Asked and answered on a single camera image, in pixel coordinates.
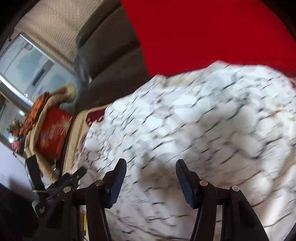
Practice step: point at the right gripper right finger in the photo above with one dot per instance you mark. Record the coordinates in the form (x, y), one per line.
(239, 220)

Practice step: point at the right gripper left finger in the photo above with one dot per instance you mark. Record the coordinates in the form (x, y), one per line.
(61, 220)

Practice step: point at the white crackle-pattern coat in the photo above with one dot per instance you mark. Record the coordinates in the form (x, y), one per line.
(231, 124)

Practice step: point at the flower bouquet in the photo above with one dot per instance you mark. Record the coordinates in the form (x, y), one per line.
(15, 130)

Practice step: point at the red gift box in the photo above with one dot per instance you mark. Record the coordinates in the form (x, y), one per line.
(53, 133)

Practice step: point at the orange black patterned cloth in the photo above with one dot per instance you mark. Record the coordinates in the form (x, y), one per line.
(34, 113)

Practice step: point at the floral red beige blanket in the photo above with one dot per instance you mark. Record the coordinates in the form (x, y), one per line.
(78, 130)

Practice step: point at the beige jacket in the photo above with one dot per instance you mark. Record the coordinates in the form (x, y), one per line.
(66, 93)

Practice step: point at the silver refrigerator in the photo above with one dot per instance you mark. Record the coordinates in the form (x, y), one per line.
(27, 71)

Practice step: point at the dark brown leather sofa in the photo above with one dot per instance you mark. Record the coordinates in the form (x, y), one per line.
(109, 61)

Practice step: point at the beige dotted curtain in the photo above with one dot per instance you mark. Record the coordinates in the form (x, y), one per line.
(54, 25)

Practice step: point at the large red cushion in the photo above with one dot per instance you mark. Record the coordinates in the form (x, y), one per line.
(181, 36)

